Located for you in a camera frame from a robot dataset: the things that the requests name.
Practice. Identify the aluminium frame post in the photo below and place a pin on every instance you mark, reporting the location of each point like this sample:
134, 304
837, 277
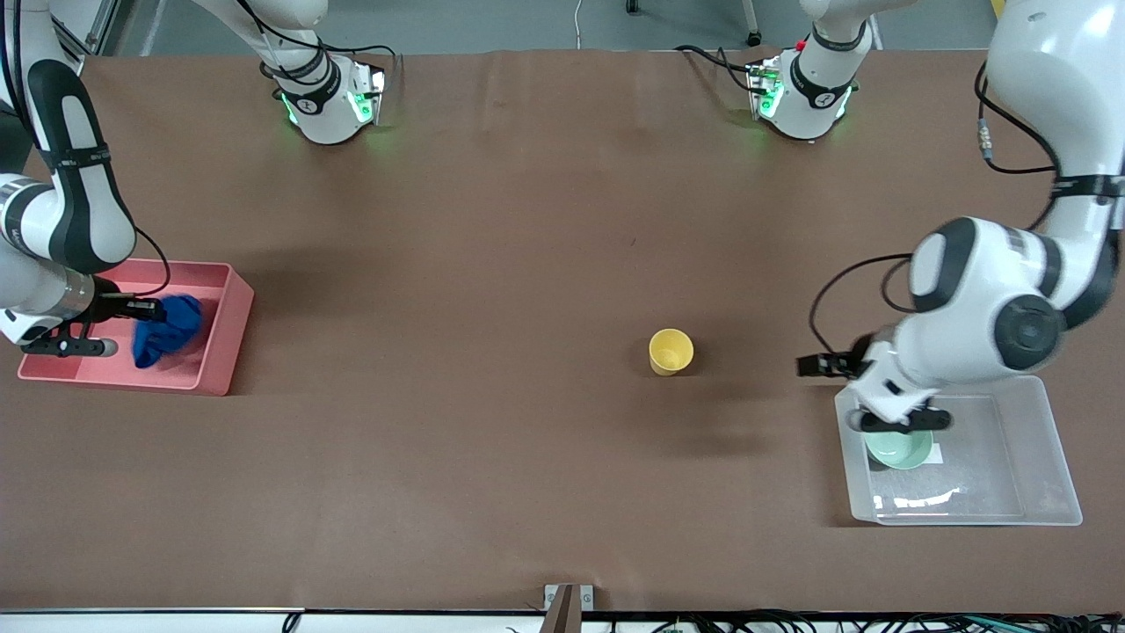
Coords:
72, 63

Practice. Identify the metal table edge bracket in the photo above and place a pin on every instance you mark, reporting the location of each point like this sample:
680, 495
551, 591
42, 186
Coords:
568, 607

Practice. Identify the clear plastic box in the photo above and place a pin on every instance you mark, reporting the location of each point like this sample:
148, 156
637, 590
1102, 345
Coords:
1011, 475

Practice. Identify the small white label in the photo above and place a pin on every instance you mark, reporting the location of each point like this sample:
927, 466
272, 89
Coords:
936, 454

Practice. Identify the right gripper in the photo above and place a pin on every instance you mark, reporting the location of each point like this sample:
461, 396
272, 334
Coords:
112, 307

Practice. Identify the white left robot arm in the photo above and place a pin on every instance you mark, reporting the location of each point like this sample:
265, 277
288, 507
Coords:
1055, 53

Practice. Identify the blue cloth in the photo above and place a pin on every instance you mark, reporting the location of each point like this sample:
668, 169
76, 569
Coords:
171, 330

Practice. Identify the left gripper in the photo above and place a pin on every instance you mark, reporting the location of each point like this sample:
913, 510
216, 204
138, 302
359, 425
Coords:
849, 361

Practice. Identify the pale green bowl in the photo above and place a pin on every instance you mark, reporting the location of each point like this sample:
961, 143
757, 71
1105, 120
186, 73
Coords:
898, 450

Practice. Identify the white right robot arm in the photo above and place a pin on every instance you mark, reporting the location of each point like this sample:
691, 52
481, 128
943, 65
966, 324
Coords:
88, 176

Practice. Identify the brown table cover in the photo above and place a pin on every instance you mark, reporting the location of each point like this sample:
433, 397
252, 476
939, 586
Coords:
527, 220

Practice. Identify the yellow plastic cup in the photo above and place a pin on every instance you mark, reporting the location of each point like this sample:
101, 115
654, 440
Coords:
671, 352

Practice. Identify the pink plastic box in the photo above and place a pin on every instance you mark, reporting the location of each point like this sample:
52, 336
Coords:
224, 352

